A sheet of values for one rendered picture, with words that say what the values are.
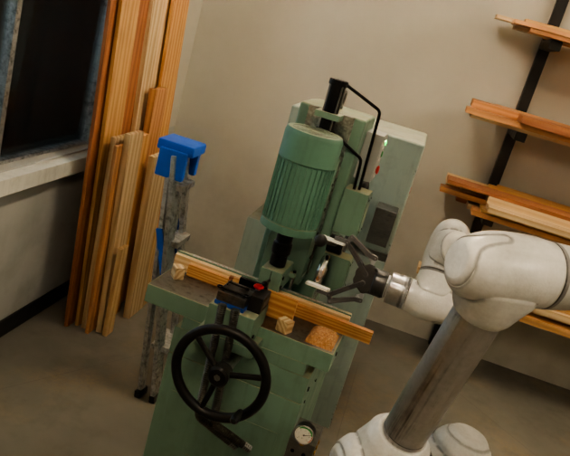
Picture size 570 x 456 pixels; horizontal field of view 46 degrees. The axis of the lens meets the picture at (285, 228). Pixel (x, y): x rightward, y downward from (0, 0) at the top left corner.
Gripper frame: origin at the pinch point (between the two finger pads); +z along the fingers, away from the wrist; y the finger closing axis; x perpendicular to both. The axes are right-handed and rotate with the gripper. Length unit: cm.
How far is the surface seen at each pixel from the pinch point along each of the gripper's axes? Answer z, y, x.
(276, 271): 12.5, -9.8, -13.1
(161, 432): 31, -72, -11
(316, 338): -6.2, -22.9, -6.3
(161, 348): 65, -76, -89
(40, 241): 145, -56, -107
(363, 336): -18.3, -20.2, -18.8
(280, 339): 3.5, -26.5, -4.1
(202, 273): 36.3, -20.1, -18.6
